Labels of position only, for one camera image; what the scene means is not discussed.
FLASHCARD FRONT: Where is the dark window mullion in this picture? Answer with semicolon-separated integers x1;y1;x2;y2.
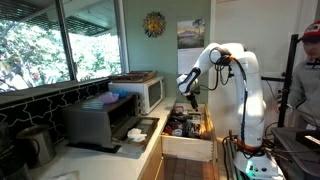
54;0;78;82

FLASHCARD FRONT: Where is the grey window frame post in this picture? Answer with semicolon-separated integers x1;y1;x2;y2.
113;0;130;74

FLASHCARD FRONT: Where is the open wooden drawer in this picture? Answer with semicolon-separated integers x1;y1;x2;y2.
160;102;216;163

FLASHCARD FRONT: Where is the person in grey sweater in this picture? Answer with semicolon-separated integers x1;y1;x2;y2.
274;36;320;131

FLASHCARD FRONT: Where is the black electronic box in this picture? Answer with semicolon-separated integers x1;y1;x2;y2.
295;129;320;150

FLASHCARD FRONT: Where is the white crumpled cloth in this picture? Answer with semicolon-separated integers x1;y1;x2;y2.
126;127;148;143

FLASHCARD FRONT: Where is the black floor cable bundle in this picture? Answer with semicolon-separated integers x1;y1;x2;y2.
221;133;242;180

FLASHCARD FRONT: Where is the grey toaster oven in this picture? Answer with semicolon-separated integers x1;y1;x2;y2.
61;92;160;151

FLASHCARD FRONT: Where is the dark equipment table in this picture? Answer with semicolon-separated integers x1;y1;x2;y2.
271;126;320;179

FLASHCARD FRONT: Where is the red knit cap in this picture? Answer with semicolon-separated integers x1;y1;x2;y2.
300;20;320;44

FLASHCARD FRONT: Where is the purple plastic bowl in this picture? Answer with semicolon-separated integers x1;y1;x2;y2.
98;91;120;105

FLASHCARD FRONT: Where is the wooden tray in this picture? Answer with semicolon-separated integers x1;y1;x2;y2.
108;70;158;84

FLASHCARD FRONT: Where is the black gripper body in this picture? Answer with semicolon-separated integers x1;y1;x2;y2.
185;90;200;105

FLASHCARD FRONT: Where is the black countertop appliance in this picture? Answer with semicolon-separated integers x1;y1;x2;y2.
0;121;33;180

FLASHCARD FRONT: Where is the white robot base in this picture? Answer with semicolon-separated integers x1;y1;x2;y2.
232;151;284;180

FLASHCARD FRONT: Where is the white microwave oven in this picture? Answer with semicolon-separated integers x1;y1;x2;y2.
107;75;166;115

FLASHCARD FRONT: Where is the sunflower wall decoration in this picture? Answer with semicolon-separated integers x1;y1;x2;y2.
143;11;167;38

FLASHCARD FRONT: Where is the landscape wall calendar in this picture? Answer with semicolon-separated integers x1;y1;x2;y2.
176;18;206;75

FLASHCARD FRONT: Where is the black camera stand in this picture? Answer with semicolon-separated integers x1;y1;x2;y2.
260;33;300;128

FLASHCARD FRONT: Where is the blue plastic bowl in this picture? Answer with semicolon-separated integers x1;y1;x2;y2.
113;88;129;99

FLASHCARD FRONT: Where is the person hand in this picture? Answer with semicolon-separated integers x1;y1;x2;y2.
274;102;284;114

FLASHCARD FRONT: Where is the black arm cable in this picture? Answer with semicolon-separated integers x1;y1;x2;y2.
199;46;250;154

